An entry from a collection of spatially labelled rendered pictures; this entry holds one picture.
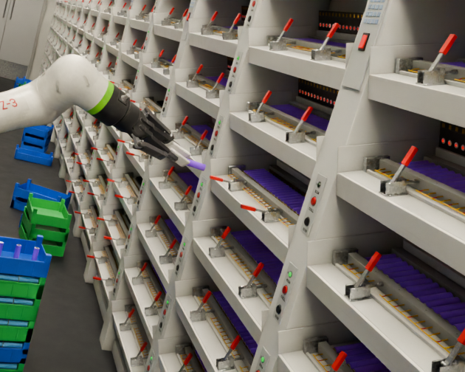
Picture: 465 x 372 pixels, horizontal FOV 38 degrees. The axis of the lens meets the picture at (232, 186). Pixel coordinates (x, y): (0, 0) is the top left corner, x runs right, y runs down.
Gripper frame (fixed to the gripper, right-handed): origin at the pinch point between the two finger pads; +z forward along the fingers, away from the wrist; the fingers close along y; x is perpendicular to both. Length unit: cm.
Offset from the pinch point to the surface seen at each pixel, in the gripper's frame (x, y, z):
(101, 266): 131, 43, 73
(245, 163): -2.2, 11.2, 24.0
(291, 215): -29.9, -25.3, 10.8
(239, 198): -10.4, -10.4, 14.1
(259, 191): -16.0, -10.0, 15.3
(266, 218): -23.9, -24.5, 9.1
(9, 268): 80, -7, 3
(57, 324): 129, 6, 56
